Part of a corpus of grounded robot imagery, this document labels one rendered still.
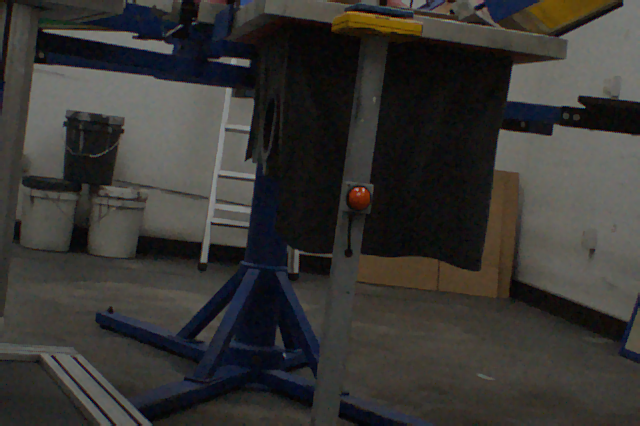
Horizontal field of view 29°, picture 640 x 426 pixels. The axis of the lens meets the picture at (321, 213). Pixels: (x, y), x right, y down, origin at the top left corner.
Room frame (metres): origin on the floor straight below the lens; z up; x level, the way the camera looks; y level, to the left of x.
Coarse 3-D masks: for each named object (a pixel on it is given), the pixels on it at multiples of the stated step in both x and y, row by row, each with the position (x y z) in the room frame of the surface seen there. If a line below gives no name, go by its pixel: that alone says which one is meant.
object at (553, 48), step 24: (264, 0) 2.26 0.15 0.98; (288, 0) 2.27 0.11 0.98; (312, 0) 2.27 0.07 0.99; (240, 24) 2.58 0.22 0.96; (264, 24) 2.48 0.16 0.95; (432, 24) 2.32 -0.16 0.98; (456, 24) 2.33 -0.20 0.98; (504, 48) 2.35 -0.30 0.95; (528, 48) 2.36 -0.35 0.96; (552, 48) 2.37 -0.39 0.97
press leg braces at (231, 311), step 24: (240, 288) 3.61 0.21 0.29; (288, 288) 3.64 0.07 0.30; (216, 312) 3.89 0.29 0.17; (240, 312) 3.54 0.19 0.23; (288, 312) 3.60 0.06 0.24; (192, 336) 3.97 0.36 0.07; (216, 336) 3.47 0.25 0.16; (288, 336) 3.99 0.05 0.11; (312, 336) 3.55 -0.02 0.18; (216, 360) 3.42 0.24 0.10; (312, 360) 3.50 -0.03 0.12; (312, 384) 3.49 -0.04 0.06
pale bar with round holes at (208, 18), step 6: (204, 6) 3.05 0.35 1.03; (210, 6) 3.05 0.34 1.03; (216, 6) 3.06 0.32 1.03; (222, 6) 3.06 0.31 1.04; (234, 6) 3.07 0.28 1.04; (204, 12) 3.05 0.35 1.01; (210, 12) 3.05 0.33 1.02; (216, 12) 3.06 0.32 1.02; (198, 18) 3.05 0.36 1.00; (204, 18) 3.05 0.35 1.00; (210, 18) 3.05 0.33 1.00; (210, 24) 3.09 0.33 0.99
